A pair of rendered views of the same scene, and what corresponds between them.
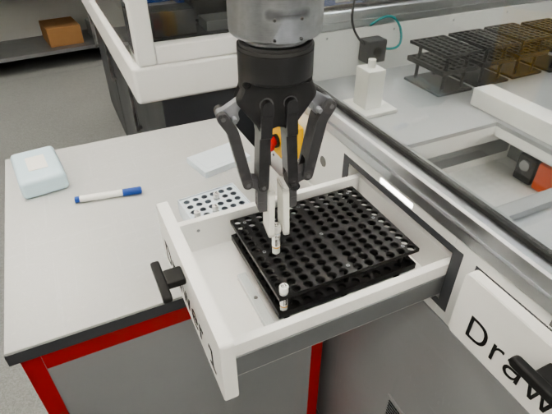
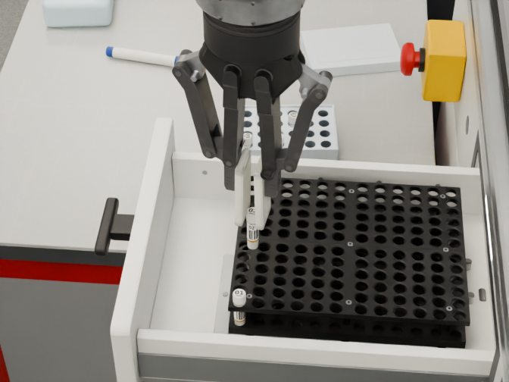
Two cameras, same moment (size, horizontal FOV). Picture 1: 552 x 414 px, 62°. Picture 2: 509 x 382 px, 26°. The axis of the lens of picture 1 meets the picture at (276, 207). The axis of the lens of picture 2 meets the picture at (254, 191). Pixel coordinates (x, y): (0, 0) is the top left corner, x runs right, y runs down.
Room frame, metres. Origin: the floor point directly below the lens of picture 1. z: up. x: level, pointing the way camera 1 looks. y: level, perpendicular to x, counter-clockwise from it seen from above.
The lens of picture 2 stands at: (-0.16, -0.35, 1.69)
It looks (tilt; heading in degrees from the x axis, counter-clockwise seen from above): 45 degrees down; 30
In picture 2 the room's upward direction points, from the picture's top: straight up
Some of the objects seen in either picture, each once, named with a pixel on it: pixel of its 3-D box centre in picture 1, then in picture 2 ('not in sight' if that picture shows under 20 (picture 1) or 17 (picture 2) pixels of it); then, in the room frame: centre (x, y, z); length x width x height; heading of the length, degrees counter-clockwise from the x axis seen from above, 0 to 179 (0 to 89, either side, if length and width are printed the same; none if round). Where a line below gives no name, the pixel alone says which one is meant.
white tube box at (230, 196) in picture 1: (214, 209); (285, 138); (0.74, 0.12, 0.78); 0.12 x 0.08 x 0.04; 121
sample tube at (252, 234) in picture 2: (276, 238); (252, 228); (0.45, 0.00, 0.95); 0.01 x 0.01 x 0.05
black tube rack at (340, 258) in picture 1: (319, 250); (348, 265); (0.52, -0.07, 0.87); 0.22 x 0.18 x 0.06; 115
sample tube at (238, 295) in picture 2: (283, 298); (239, 308); (0.40, -0.01, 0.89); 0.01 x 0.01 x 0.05
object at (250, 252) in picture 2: (258, 255); (245, 239); (0.48, 0.02, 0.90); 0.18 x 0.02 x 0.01; 25
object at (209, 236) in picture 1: (324, 250); (357, 269); (0.52, -0.08, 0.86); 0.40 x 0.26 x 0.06; 115
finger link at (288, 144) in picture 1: (288, 140); (270, 115); (0.45, -0.01, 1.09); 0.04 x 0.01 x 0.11; 15
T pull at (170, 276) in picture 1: (170, 278); (119, 227); (0.42, 0.14, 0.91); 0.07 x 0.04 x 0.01; 25
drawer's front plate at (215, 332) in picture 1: (192, 289); (148, 250); (0.44, 0.11, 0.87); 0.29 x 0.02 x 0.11; 25
